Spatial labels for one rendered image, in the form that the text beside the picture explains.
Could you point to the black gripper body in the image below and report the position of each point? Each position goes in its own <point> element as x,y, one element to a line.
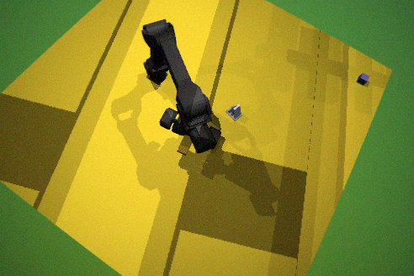
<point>168,118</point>

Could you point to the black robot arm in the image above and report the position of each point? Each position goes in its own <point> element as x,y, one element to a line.
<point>193,106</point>

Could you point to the small purple cube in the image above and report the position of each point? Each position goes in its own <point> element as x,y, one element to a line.
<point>362,79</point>

